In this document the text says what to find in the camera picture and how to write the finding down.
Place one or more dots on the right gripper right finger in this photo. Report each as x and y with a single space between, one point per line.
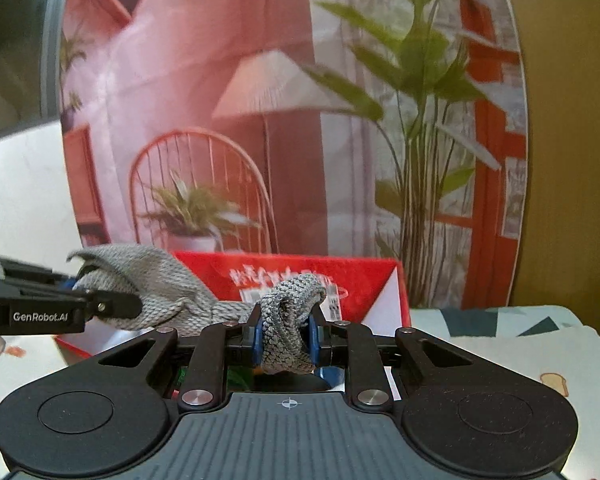
353 348

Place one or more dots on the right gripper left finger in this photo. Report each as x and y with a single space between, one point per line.
219 346

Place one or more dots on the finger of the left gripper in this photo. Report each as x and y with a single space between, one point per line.
106 304
16 270

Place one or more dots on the grey knitted sock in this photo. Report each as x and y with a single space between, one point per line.
173 296

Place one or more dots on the printed living room backdrop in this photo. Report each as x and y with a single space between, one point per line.
347 128

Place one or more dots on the red strawberry cardboard box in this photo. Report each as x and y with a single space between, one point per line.
370 290

